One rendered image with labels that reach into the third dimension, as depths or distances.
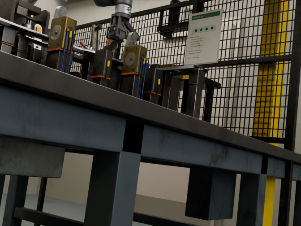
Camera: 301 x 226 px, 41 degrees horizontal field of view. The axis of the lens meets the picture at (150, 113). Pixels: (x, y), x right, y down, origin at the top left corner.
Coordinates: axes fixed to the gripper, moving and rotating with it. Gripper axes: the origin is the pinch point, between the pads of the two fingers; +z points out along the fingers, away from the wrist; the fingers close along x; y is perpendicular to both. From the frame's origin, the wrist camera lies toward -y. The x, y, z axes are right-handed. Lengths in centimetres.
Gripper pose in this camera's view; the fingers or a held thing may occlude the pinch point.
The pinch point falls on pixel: (119, 59)
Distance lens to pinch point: 187.7
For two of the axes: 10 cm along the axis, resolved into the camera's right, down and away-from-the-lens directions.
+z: -1.2, 9.8, -1.3
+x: 7.4, 0.0, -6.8
